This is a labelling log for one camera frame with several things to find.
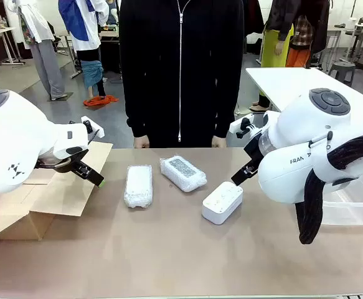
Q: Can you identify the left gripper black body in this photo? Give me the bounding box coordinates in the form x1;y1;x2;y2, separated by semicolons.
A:
54;150;91;176

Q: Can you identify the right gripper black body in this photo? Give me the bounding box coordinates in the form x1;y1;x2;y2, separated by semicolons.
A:
243;130;265;171

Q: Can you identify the unwrapped white clock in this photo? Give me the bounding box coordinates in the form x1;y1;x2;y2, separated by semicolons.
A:
201;181;245;226

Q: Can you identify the bubble-wrapped clock with grey display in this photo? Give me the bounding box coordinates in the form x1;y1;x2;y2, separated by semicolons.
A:
159;156;208;193

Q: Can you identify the person's right forearm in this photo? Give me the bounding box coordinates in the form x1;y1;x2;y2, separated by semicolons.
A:
123;77;151;138

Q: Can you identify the person's left forearm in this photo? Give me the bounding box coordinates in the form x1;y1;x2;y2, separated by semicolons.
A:
212;77;242;138

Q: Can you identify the bubble-wrapped plain white clock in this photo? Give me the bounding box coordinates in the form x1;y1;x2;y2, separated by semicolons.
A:
123;164;154;210

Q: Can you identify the person's left hand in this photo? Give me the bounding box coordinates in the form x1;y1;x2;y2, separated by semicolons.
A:
211;135;228;149

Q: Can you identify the person's right hand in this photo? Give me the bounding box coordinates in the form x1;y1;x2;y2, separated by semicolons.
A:
133;135;151;150

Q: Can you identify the brown cardboard box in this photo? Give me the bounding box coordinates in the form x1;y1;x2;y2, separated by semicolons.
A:
0;141;114;243

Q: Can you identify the white background table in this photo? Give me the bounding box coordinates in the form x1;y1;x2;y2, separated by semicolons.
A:
245;67;363;113

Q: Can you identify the orange cloth on floor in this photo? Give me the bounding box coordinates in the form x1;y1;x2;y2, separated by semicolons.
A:
82;94;120;108

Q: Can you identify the figure in yellow apron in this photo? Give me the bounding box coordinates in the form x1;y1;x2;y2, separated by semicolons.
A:
250;0;296;113

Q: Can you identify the mannequin with orange skirt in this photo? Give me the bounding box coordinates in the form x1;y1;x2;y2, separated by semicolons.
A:
285;0;331;69

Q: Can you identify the clear plastic bin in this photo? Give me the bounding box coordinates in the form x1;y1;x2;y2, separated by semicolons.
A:
321;173;363;227

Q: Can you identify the grey plastic stool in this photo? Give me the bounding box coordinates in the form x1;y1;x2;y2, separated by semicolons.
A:
328;61;357;87

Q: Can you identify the mannequin with blue white shirt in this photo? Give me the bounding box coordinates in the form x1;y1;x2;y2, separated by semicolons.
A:
58;0;111;101

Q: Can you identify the sewing machine workstation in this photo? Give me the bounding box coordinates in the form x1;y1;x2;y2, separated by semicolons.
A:
324;14;363;73

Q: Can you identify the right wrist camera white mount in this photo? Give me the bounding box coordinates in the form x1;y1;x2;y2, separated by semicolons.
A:
229;113;255;140

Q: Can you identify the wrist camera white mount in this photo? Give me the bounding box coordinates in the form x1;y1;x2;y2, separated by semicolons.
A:
229;113;255;140
80;116;105;138

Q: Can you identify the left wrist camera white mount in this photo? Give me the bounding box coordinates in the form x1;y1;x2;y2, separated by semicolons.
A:
80;116;105;138

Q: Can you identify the black braided cable sleeve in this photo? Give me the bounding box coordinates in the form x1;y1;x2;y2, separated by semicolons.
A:
295;129;363;246

